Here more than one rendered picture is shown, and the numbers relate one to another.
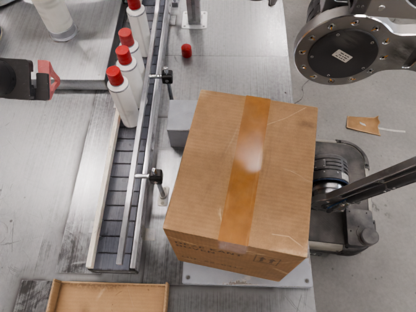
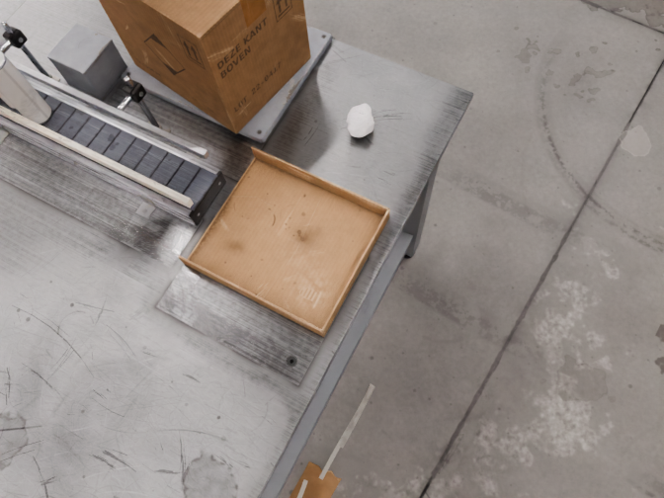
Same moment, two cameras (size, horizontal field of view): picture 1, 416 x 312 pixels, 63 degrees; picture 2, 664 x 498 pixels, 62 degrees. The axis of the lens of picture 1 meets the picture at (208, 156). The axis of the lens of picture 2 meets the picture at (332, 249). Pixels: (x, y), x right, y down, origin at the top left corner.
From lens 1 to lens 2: 0.64 m
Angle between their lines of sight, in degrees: 24
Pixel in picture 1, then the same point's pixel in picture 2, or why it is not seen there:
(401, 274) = not seen: hidden behind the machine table
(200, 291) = (279, 131)
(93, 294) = (220, 231)
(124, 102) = (18, 77)
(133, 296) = (246, 193)
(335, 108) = not seen: hidden behind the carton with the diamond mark
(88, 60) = not seen: outside the picture
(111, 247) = (181, 184)
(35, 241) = (119, 281)
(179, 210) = (193, 19)
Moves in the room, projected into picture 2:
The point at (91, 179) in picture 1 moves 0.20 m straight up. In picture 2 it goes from (83, 198) to (25, 142)
